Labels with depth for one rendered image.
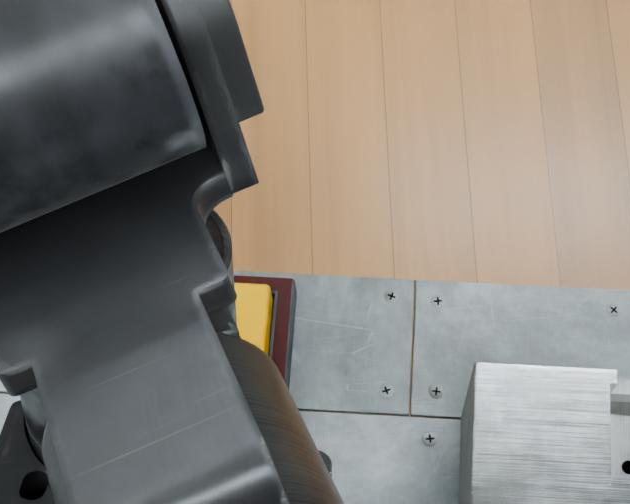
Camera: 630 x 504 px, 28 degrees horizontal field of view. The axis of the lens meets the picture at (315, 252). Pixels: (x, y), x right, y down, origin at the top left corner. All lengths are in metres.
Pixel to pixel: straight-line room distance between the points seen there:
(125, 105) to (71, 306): 0.04
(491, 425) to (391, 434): 0.10
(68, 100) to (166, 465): 0.07
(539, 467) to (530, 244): 0.16
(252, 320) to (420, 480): 0.11
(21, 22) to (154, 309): 0.06
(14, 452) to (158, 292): 0.09
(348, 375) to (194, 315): 0.38
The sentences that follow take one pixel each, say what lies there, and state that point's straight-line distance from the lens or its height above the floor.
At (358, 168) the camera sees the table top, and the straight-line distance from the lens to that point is 0.67.
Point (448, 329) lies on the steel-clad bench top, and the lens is 0.63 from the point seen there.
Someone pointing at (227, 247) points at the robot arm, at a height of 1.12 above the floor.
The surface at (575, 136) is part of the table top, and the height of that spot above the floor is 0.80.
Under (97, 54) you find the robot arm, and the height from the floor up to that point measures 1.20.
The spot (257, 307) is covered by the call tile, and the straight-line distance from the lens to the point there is 0.60.
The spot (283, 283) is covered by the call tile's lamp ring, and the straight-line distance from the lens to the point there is 0.62.
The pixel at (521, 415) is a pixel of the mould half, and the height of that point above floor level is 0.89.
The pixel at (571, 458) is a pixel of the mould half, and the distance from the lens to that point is 0.53.
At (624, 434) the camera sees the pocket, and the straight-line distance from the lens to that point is 0.56.
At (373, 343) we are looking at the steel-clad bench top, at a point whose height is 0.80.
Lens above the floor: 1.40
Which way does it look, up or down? 68 degrees down
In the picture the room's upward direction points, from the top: 7 degrees counter-clockwise
